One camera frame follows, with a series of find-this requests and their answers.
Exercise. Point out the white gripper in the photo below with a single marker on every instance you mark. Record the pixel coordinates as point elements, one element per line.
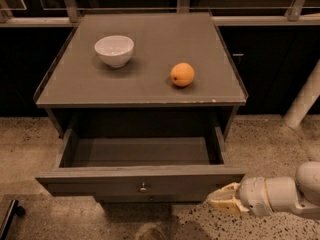
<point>252,195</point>

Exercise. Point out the grey top drawer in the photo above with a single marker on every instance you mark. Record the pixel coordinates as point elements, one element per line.
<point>169,162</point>

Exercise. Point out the grey drawer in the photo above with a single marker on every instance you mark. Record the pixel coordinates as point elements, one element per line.
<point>169,162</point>
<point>151,198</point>

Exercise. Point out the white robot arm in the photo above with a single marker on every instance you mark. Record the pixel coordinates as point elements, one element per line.
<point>299,195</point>

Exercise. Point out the grey middle drawer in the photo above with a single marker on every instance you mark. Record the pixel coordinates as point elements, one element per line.
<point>151,198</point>

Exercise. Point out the grey drawer cabinet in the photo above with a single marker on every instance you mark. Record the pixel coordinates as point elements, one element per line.
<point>81,80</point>

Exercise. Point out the orange fruit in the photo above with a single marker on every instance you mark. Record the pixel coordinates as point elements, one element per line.
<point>182,74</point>

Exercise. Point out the white ceramic bowl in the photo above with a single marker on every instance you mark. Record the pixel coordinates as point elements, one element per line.
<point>115,51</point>

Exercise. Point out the black wheeled base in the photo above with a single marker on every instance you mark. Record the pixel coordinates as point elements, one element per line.
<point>14,209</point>

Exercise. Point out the metal window frame rail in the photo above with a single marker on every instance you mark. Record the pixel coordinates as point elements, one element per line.
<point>223,12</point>

